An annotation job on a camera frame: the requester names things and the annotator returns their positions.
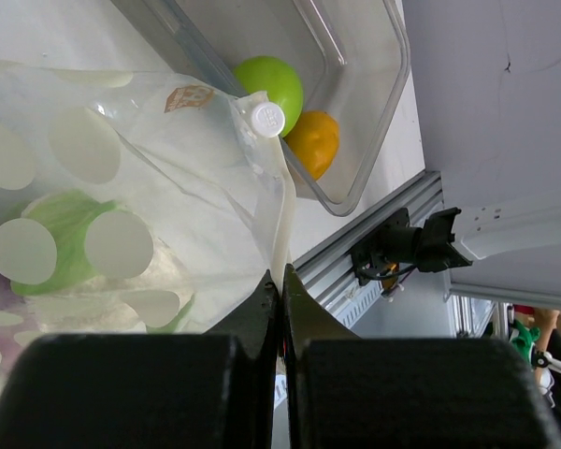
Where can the aluminium mounting rail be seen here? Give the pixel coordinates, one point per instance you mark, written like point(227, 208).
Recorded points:
point(337, 272)

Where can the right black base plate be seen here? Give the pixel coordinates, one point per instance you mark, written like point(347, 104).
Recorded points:
point(383, 243)

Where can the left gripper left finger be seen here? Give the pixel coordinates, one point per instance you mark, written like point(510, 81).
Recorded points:
point(209, 390)

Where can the purple toy eggplant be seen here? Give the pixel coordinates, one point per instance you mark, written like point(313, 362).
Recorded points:
point(14, 318)

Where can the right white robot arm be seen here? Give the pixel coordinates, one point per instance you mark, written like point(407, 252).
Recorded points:
point(459, 237)

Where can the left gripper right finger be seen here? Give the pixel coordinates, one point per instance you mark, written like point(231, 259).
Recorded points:
point(349, 392)

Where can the clear dotted zip top bag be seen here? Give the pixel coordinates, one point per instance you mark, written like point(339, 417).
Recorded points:
point(203, 168)

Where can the green toy apple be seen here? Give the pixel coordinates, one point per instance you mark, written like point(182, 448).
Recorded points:
point(279, 80)

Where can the clear grey plastic bin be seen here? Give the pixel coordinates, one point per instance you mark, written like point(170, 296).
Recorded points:
point(353, 59)

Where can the orange toy fruit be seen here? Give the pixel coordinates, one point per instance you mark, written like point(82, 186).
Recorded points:
point(315, 140)

